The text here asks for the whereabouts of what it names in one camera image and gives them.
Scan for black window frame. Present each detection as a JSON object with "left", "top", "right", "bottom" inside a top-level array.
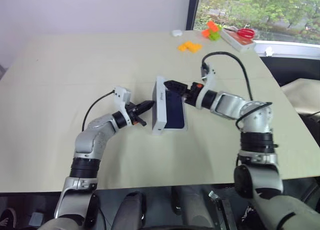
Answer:
[{"left": 185, "top": 0, "right": 202, "bottom": 31}]

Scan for green toy block piece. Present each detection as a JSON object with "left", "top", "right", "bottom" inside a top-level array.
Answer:
[{"left": 208, "top": 24, "right": 223, "bottom": 41}]

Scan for white phone box base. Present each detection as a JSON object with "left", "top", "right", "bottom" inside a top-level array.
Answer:
[{"left": 162, "top": 88, "right": 189, "bottom": 135}]

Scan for white window sill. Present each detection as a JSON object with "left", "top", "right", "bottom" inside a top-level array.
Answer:
[{"left": 253, "top": 39, "right": 320, "bottom": 58}]

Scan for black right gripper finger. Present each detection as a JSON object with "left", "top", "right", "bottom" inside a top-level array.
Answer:
[{"left": 163, "top": 80, "right": 188, "bottom": 93}]

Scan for flat orange building blocks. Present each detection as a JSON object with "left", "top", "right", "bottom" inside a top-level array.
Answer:
[{"left": 177, "top": 40, "right": 203, "bottom": 53}]

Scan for black and white sneaker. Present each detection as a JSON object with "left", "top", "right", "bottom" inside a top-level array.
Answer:
[{"left": 241, "top": 206, "right": 256, "bottom": 226}]

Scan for orange toy block piece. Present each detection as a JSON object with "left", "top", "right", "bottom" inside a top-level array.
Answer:
[{"left": 201, "top": 20, "right": 218, "bottom": 38}]

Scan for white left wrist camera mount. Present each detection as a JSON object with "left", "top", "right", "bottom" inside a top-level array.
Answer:
[{"left": 112, "top": 85, "right": 133, "bottom": 116}]

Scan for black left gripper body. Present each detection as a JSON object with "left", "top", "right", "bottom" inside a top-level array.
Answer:
[{"left": 126, "top": 102, "right": 141, "bottom": 123}]

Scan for red handled scissors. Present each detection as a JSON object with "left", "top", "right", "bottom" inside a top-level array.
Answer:
[{"left": 223, "top": 26, "right": 256, "bottom": 39}]

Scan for black bracket with metal clip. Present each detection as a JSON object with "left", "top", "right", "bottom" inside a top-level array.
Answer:
[{"left": 207, "top": 189, "right": 237, "bottom": 230}]

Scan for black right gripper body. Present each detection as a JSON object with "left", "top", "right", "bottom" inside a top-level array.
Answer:
[{"left": 183, "top": 81, "right": 205, "bottom": 107}]

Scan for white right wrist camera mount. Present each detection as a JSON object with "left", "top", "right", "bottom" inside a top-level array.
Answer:
[{"left": 199, "top": 62, "right": 218, "bottom": 110}]

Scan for beige crumpled cover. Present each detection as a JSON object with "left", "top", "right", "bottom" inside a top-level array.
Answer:
[{"left": 281, "top": 77, "right": 320, "bottom": 115}]

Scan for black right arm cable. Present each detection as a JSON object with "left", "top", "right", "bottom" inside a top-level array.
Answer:
[{"left": 201, "top": 51, "right": 273, "bottom": 130}]

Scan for white box with orange top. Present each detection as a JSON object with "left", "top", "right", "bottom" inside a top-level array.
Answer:
[{"left": 219, "top": 28, "right": 256, "bottom": 53}]

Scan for dark rounded shape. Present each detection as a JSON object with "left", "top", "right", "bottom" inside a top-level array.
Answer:
[{"left": 113, "top": 191, "right": 147, "bottom": 230}]

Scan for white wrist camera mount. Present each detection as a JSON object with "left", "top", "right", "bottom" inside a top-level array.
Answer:
[
  {"left": 199, "top": 62, "right": 218, "bottom": 110},
  {"left": 112, "top": 85, "right": 133, "bottom": 116}
]

